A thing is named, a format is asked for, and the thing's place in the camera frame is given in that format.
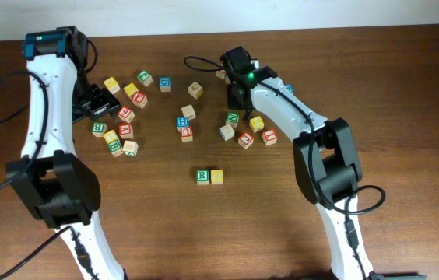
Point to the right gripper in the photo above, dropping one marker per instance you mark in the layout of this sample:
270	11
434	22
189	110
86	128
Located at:
238	103

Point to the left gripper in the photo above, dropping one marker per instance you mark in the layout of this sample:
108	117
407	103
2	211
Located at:
100	104

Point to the yellow S block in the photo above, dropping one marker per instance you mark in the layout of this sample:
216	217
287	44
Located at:
216	176

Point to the green R block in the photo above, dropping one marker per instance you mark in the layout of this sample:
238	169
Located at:
202	177

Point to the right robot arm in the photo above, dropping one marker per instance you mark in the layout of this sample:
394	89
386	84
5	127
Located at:
326	163

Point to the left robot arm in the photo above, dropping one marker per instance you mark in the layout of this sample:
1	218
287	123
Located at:
53	184

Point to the yellow block centre right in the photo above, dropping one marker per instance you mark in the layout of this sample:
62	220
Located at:
256	124

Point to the green N block centre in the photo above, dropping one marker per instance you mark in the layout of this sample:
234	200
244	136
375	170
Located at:
232	119

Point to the yellow block far left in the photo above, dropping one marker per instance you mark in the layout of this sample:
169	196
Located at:
112	85

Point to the green B block left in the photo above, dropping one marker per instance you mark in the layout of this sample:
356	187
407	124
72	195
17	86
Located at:
98	129

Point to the green b block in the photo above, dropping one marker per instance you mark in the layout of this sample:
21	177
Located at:
98	129
115	148

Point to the red 6 block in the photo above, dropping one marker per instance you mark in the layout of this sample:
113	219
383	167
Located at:
126	114

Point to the red 3 block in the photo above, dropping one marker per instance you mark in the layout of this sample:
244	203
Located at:
245	140

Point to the white blue-edged block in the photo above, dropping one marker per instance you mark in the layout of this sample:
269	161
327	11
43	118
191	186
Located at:
227	132

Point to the yellow block beside E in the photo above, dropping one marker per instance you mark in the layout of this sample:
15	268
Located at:
131	90

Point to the red I block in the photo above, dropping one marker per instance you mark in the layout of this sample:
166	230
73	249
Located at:
269	137

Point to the yellow block above B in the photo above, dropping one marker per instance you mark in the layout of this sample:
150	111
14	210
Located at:
110	136

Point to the red y block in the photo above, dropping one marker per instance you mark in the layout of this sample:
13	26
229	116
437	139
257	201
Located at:
125	131
220	74

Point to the red E block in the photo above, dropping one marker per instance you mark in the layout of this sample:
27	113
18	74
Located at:
139	99

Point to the red Y block top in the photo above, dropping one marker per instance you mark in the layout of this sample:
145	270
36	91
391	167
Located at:
220	74

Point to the blue P block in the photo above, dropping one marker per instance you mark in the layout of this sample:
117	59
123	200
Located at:
290	88

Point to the green B block lower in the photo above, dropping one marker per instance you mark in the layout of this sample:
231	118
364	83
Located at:
115	148

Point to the green P block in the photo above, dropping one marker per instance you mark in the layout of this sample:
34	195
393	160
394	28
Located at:
145	78

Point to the plain block green bottom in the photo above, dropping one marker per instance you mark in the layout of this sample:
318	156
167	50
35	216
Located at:
130	148

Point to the plain picture block top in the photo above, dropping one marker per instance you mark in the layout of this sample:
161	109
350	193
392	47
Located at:
195	90

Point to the plain wooden block centre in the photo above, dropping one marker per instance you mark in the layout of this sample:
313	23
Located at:
188	112

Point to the blue D block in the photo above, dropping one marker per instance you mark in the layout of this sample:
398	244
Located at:
165	84

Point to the blue H block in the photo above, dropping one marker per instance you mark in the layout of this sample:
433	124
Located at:
182	122

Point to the red U block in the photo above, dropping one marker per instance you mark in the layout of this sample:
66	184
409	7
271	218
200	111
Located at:
186	134

